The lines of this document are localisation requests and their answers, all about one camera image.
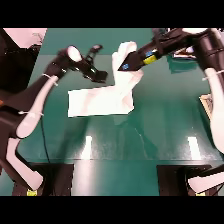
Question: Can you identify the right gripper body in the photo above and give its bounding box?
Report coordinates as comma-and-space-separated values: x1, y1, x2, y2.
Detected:
138, 40, 165, 68

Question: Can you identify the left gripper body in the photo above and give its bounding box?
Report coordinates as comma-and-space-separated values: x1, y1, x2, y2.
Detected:
77, 60, 109, 84

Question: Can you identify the white T-shirt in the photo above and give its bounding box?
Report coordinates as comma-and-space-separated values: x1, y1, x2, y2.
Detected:
67, 41, 145, 119

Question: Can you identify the heap of clothes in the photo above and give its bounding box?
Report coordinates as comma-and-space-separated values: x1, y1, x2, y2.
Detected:
0, 28, 43, 99

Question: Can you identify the black cable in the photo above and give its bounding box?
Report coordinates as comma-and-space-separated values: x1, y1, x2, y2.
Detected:
39, 116, 53, 165

